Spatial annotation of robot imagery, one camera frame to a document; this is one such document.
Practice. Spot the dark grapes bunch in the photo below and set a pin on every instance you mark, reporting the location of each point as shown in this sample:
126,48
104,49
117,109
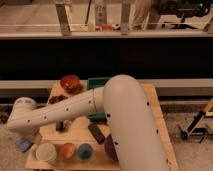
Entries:
56,99

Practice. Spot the person in background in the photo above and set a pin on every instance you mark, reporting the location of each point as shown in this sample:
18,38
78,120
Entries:
141,12

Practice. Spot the yellow black stand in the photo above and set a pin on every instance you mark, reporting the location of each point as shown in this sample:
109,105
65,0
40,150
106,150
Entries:
193,129

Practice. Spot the orange red apple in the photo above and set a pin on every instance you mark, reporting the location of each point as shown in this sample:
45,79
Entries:
67,150

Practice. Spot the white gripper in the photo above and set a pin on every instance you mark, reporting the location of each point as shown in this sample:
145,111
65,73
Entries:
46,152

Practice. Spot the blue sponge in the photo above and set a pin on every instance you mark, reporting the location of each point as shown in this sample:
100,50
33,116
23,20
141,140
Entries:
23,144

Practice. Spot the small blue cup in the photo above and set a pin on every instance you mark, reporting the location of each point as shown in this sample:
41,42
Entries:
85,151

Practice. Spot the black remote control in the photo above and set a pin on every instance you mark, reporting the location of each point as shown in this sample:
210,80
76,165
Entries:
96,133

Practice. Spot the red-brown bowl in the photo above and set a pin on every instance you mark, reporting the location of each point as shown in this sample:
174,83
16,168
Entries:
70,83

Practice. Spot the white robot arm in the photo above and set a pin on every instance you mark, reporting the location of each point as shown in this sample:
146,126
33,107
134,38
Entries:
122,99

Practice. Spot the green plastic tray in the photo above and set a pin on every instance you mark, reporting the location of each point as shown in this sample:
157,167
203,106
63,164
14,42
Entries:
95,83

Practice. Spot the purple bowl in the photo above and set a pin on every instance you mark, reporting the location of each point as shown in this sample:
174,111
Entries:
110,149

